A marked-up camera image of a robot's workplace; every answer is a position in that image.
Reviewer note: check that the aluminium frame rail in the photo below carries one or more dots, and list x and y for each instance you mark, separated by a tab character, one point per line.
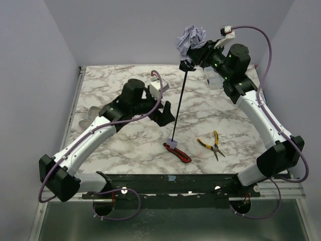
67	188

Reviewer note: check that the lavender folding umbrella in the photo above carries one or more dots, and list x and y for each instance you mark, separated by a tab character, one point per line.
193	38

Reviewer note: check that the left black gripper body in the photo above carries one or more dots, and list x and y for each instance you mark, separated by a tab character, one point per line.
155	113

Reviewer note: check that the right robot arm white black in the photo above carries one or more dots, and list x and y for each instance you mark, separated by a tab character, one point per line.
281	146

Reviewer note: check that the clear plastic screw box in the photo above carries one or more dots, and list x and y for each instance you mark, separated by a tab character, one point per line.
215	81

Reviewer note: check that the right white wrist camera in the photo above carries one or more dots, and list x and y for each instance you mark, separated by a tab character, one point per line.
227	34

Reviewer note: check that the yellow black needle-nose pliers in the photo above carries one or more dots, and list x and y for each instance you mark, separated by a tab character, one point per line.
213	148

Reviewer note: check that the blue tape piece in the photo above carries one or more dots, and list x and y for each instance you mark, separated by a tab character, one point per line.
171	177

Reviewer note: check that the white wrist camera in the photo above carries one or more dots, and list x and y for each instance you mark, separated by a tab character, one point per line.
155	87
227	34

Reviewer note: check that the pink zippered umbrella case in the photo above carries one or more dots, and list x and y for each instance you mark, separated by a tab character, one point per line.
88	118

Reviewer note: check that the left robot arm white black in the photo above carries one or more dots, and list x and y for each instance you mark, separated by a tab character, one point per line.
58	173

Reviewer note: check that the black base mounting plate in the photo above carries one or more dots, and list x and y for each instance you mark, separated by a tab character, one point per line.
155	191

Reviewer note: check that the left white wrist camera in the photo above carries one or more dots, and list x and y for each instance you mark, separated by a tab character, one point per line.
155	87

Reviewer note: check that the red black utility knife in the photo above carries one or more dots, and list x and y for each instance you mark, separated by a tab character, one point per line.
178	153

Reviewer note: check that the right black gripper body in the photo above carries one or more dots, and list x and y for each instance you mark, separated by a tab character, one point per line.
194	55

